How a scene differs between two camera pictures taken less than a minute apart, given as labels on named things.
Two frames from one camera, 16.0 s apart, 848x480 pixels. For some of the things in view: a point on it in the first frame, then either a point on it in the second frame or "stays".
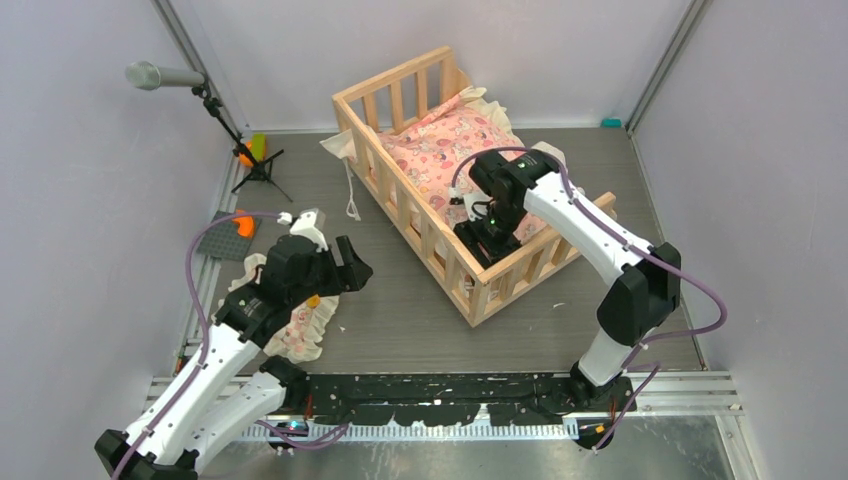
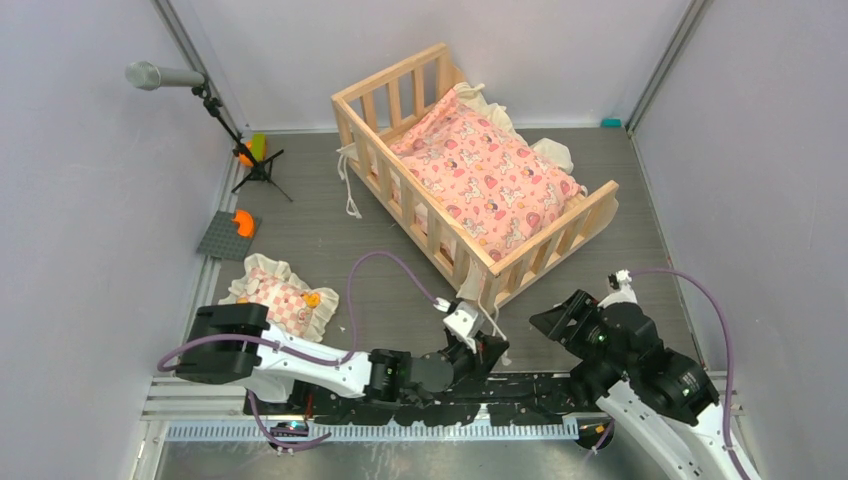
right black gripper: (469, 233) to (581, 306)
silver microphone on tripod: (146, 76) stays
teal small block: (611, 122) stays
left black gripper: (348, 277) to (488, 350)
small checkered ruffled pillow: (300, 337) stays
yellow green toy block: (258, 147) stays
